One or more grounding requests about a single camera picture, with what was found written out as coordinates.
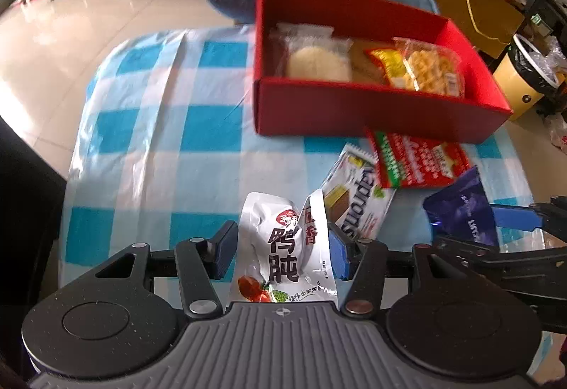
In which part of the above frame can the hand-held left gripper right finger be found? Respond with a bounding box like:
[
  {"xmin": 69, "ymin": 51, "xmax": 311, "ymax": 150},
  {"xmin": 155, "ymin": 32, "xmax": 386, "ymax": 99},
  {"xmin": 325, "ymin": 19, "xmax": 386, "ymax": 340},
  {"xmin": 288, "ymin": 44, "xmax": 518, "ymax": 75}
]
[{"xmin": 328, "ymin": 223, "xmax": 470, "ymax": 320}]

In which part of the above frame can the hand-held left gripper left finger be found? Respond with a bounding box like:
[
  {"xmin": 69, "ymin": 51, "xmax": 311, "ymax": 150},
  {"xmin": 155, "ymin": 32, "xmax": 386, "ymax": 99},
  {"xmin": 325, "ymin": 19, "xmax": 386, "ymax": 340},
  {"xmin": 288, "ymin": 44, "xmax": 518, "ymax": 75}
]
[{"xmin": 89, "ymin": 221, "xmax": 240, "ymax": 320}]

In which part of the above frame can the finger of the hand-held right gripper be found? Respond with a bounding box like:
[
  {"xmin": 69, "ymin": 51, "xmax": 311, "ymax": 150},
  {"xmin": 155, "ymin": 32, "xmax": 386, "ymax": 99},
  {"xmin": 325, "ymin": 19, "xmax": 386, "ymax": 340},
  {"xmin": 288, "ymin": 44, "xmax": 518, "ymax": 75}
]
[
  {"xmin": 432, "ymin": 235, "xmax": 537, "ymax": 272},
  {"xmin": 491, "ymin": 202, "xmax": 567, "ymax": 236}
]

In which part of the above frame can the white duck snack packet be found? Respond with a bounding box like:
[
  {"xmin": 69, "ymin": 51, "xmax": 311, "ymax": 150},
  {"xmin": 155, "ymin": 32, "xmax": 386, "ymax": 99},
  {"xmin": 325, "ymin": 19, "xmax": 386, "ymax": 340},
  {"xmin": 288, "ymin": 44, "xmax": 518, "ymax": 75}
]
[{"xmin": 226, "ymin": 190, "xmax": 339, "ymax": 314}]

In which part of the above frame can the dark blue wafer biscuit packet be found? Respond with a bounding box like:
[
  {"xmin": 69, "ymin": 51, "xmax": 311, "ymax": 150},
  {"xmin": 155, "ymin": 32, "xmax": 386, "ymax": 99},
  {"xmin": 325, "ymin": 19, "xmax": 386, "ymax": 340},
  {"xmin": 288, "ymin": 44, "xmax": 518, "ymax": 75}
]
[{"xmin": 423, "ymin": 165, "xmax": 501, "ymax": 248}]

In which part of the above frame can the red cardboard box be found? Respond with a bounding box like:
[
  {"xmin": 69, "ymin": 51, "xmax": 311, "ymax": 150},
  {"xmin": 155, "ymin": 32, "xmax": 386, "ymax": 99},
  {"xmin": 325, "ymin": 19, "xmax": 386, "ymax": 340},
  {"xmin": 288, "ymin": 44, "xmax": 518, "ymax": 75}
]
[{"xmin": 252, "ymin": 0, "xmax": 513, "ymax": 145}]

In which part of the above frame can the clear yellow twists packet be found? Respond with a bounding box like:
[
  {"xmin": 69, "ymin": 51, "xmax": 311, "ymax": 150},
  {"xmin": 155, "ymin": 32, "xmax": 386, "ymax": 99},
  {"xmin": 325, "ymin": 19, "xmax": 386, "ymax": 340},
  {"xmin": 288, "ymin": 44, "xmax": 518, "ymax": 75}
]
[{"xmin": 393, "ymin": 37, "xmax": 466, "ymax": 97}]

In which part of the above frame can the gold snack packet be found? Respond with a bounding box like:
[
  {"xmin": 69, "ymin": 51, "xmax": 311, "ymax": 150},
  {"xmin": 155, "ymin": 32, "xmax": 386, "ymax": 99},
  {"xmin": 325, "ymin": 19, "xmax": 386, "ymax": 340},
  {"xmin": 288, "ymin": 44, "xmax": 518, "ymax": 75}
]
[{"xmin": 350, "ymin": 41, "xmax": 386, "ymax": 84}]

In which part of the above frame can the yellow red snack packet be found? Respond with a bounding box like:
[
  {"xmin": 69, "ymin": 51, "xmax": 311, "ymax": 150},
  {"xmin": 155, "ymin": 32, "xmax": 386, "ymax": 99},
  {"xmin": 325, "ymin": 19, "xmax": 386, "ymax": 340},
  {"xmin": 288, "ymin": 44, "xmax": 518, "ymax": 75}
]
[{"xmin": 365, "ymin": 47, "xmax": 419, "ymax": 91}]

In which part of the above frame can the clear round rice cake packet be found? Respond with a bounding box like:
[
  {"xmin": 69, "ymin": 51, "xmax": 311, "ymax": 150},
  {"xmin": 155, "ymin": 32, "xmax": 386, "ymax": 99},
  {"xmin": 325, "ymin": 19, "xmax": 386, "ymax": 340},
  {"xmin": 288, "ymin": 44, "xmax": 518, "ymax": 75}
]
[{"xmin": 269, "ymin": 22, "xmax": 353, "ymax": 83}]

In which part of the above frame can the white wafer packet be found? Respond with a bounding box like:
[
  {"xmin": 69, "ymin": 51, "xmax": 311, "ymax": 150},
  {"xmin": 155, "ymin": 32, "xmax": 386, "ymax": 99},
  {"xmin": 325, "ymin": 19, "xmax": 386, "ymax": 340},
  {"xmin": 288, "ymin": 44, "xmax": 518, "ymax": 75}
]
[{"xmin": 321, "ymin": 143, "xmax": 397, "ymax": 241}]

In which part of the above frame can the pink white plastic bag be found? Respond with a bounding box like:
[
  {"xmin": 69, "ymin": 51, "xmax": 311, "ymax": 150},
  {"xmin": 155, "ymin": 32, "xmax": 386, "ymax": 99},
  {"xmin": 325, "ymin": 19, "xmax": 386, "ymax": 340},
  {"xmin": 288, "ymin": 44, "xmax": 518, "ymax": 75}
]
[{"xmin": 543, "ymin": 112, "xmax": 567, "ymax": 151}]

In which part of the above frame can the red green snack packet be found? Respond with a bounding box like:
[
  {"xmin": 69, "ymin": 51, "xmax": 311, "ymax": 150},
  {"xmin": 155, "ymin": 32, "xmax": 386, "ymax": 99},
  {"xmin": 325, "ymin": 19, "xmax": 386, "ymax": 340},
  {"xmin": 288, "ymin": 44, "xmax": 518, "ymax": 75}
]
[{"xmin": 365, "ymin": 130, "xmax": 471, "ymax": 190}]

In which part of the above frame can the blue white checkered tablecloth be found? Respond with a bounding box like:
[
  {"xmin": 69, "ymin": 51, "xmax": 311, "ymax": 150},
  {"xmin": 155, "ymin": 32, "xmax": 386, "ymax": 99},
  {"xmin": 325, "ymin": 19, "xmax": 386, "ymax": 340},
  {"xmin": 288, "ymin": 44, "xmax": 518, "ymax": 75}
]
[{"xmin": 57, "ymin": 28, "xmax": 554, "ymax": 374}]

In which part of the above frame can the yellow trash bin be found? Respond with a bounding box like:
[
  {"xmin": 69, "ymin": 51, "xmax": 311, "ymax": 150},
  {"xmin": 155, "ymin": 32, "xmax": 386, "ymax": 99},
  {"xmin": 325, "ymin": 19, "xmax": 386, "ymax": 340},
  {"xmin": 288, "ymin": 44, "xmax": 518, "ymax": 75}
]
[{"xmin": 493, "ymin": 33, "xmax": 565, "ymax": 122}]

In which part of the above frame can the black furniture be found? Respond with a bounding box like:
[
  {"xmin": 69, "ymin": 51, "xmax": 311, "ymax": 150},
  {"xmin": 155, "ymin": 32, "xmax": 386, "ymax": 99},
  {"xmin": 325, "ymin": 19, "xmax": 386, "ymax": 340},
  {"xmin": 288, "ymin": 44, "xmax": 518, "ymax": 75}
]
[{"xmin": 0, "ymin": 114, "xmax": 67, "ymax": 372}]

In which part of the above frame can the brown cardboard box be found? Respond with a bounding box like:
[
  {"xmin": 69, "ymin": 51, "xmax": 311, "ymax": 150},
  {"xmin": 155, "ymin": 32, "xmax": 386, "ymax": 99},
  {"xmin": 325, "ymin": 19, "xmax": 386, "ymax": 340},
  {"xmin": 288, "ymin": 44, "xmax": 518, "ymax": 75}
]
[{"xmin": 408, "ymin": 0, "xmax": 526, "ymax": 46}]

